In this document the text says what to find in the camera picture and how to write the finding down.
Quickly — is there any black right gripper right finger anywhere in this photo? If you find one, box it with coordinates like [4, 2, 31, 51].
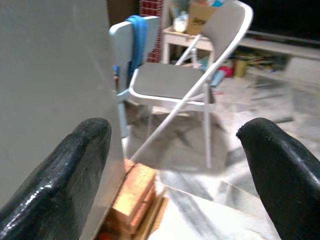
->
[236, 117, 320, 240]

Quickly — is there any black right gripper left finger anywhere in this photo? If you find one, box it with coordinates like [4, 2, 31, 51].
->
[0, 117, 113, 240]

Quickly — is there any grey fridge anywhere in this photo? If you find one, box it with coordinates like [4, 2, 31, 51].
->
[0, 0, 131, 240]

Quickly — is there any orange wooden block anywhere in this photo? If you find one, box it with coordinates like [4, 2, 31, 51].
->
[111, 161, 158, 226]

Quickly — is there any light wooden board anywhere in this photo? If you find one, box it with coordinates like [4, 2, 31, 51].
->
[129, 194, 171, 240]

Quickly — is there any gold can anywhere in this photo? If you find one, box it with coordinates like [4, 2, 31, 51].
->
[234, 58, 248, 78]

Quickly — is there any blue bottle pink cap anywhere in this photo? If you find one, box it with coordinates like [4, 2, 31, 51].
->
[211, 66, 235, 88]

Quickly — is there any white TV stand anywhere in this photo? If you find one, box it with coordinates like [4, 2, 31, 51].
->
[237, 31, 320, 81]

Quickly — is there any grey folding chair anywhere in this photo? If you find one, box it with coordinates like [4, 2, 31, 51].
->
[127, 0, 255, 170]

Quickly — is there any light blue wooden chair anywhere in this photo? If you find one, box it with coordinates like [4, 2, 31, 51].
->
[108, 15, 161, 140]

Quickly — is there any black television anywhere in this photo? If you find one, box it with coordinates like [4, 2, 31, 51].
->
[246, 0, 320, 42]

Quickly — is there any blue cloth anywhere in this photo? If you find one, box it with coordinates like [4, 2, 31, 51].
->
[126, 14, 148, 78]

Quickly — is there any red lattice panel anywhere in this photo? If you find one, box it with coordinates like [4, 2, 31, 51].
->
[138, 0, 163, 63]

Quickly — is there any white side table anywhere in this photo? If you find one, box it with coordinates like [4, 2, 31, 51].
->
[161, 24, 216, 68]

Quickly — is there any cardboard box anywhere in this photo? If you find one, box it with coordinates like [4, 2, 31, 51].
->
[186, 0, 221, 36]

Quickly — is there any white plastic bottle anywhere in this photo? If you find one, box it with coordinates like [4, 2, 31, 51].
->
[173, 11, 190, 33]

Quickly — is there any blue packet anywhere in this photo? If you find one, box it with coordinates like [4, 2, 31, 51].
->
[199, 0, 226, 8]

